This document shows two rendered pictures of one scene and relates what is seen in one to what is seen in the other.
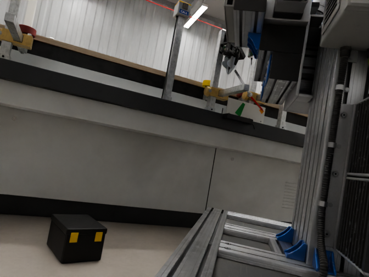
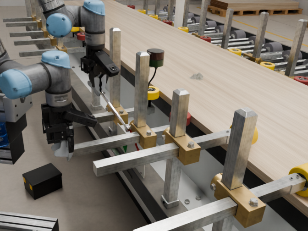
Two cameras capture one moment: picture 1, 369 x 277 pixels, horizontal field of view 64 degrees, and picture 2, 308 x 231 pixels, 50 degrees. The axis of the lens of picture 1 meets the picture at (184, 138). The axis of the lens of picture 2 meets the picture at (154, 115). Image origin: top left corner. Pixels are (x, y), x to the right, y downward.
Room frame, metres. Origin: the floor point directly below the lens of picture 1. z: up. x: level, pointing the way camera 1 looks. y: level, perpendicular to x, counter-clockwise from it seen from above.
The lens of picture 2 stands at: (1.65, -1.40, 1.46)
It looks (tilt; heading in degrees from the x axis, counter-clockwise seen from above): 27 degrees down; 83
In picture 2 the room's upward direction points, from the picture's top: 4 degrees clockwise
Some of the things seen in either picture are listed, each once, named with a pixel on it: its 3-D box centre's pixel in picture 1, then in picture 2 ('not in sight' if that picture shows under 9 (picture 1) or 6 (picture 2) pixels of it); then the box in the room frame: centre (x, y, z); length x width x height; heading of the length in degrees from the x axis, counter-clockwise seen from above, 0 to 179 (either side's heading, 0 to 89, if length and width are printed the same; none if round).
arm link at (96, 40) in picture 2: not in sight; (94, 38); (1.55, -0.16, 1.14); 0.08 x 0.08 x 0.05
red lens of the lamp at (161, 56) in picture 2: not in sight; (155, 54); (1.76, -0.32, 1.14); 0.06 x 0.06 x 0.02
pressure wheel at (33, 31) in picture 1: (24, 38); (83, 41); (1.39, 0.83, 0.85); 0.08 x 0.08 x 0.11
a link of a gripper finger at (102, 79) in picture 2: (225, 65); (98, 83); (1.56, -0.15, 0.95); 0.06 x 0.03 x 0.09; 133
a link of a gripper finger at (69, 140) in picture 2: not in sight; (69, 139); (1.49, -0.50, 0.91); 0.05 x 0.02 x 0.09; 113
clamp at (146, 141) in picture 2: (253, 97); (142, 133); (1.73, -0.36, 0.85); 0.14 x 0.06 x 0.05; 113
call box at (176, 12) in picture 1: (182, 11); not in sight; (1.52, 0.13, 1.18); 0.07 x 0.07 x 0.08; 23
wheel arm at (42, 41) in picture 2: not in sight; (46, 41); (1.11, 0.99, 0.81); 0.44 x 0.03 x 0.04; 23
